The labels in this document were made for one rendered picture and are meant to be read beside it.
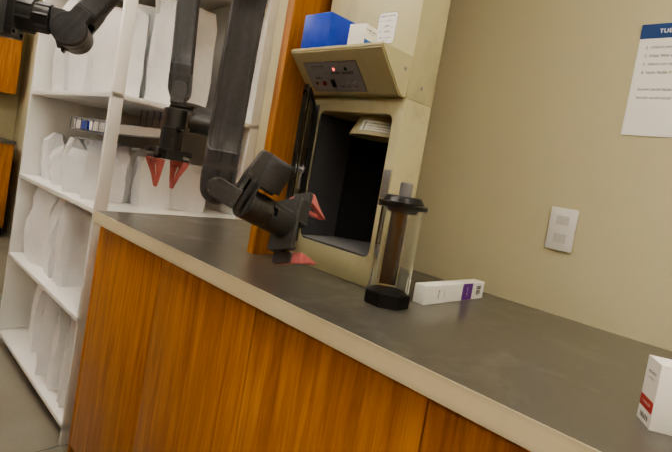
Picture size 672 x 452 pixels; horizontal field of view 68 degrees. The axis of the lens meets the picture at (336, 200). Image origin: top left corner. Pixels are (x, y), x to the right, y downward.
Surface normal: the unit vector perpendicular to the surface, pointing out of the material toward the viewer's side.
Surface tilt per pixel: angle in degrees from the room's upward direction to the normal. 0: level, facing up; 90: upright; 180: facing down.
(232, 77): 94
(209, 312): 90
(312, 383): 90
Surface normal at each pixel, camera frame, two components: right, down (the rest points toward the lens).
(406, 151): 0.70, 0.16
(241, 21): 0.21, 0.15
